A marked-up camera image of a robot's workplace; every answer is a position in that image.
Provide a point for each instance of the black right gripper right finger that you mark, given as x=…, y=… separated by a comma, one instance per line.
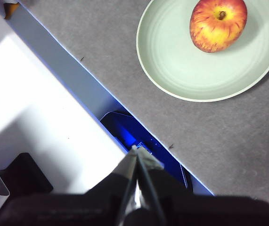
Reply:
x=207, y=212

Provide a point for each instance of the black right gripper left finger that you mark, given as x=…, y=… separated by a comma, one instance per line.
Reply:
x=77, y=209

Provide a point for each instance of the green plate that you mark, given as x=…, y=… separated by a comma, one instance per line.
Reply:
x=183, y=66

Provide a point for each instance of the red yellow apple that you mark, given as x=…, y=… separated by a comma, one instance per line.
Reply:
x=216, y=28

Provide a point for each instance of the black block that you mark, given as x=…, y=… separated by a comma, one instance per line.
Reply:
x=26, y=174

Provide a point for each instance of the orange object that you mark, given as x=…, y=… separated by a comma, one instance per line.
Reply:
x=10, y=10

